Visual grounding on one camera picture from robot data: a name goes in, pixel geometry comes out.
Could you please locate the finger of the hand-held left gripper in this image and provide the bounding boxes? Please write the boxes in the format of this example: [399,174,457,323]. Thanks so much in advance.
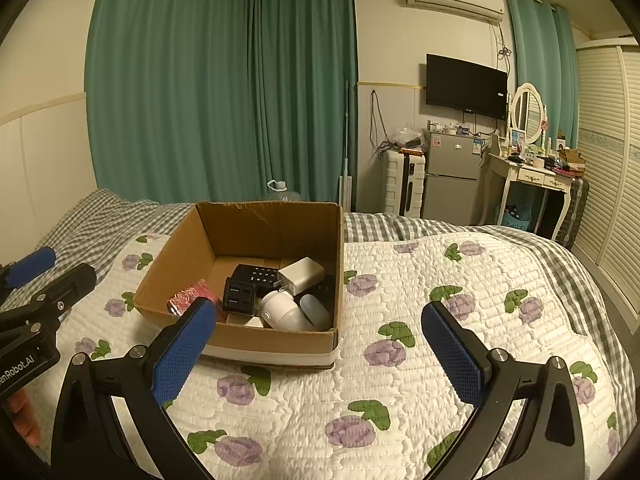
[0,246,57,291]
[0,263,97,333]

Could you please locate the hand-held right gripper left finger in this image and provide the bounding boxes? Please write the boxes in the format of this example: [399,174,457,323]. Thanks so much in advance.
[50,297,217,480]

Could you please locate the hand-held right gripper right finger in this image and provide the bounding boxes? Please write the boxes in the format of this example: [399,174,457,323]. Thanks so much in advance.
[421,301,586,480]

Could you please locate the red shiny packet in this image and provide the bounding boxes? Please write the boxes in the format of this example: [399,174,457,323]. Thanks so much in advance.
[167,280,221,318]

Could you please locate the black power strip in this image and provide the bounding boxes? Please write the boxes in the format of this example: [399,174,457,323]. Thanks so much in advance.
[221,277,258,315]

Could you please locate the cardboard box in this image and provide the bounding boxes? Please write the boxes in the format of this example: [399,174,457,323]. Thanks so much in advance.
[133,201,345,368]

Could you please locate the black remote control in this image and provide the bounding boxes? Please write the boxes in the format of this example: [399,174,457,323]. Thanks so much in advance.
[231,263,279,286]

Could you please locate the white round bottle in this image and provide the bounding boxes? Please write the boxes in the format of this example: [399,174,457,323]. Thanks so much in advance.
[259,290,316,332]

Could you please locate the light blue earbuds case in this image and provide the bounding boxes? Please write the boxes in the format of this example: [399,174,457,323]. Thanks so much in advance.
[299,294,333,330]

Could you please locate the white charger block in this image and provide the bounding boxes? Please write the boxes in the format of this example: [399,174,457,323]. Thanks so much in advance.
[276,257,326,296]

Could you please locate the person's left hand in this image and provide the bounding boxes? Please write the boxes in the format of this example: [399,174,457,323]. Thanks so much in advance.
[10,390,42,447]

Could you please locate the floral quilted blanket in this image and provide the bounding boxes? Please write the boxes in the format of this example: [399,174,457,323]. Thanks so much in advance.
[75,232,626,480]

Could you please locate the blue plastic basket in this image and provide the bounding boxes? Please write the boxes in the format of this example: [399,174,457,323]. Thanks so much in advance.
[501,205,531,233]

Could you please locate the silver small fridge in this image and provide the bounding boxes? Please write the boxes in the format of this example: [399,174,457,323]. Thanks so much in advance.
[421,130,483,226]

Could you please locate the white suitcase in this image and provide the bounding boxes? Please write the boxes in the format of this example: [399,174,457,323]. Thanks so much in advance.
[384,150,427,218]

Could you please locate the grey suitcase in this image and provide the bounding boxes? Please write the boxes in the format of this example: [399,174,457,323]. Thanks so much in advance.
[555,177,590,251]

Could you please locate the large water bottle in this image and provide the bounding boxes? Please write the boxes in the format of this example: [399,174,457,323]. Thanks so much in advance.
[257,179,301,203]

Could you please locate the white dressing table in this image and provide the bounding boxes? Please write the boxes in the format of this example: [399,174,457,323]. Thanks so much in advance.
[482,152,573,241]

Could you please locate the clear plastic bag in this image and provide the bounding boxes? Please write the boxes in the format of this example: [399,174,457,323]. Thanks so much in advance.
[390,125,426,151]

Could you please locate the small brown box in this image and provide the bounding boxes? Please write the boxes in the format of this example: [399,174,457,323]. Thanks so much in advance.
[557,147,586,171]

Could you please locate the white slatted wardrobe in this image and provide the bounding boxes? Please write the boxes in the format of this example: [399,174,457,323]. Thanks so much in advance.
[570,37,640,318]

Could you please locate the oval white-framed mirror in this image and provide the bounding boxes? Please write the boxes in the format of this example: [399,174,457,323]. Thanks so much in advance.
[509,82,546,146]

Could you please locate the narrow green curtain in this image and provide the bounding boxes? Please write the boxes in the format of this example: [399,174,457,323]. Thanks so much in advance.
[505,0,581,151]

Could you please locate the hanging wall cables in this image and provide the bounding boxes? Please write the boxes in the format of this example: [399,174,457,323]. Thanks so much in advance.
[369,90,396,156]

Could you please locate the black wall television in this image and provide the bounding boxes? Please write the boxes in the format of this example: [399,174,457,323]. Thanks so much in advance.
[426,53,509,121]

